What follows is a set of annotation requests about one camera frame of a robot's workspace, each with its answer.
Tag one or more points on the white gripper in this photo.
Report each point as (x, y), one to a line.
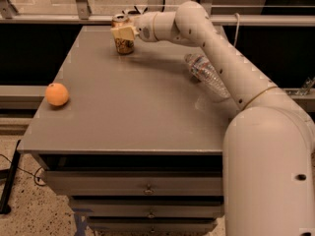
(145, 26)

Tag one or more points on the orange soda can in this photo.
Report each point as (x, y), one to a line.
(122, 32)

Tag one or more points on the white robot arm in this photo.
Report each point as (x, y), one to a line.
(267, 148)

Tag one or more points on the clear plastic water bottle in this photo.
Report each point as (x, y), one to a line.
(202, 69)

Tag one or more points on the orange fruit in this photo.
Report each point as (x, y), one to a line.
(56, 94)

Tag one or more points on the grey drawer cabinet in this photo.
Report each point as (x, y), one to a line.
(142, 112)

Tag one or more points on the top grey drawer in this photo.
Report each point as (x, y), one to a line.
(93, 183)

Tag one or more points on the grey drawer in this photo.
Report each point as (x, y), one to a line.
(93, 183)
(151, 225)
(157, 207)

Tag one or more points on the middle grey drawer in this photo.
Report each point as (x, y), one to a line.
(157, 207)

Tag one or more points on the bottom grey drawer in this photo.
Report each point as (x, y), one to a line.
(151, 225)

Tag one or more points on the black floor stand leg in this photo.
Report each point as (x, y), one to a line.
(9, 177)

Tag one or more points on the metal window frame rail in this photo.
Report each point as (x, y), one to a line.
(99, 12)

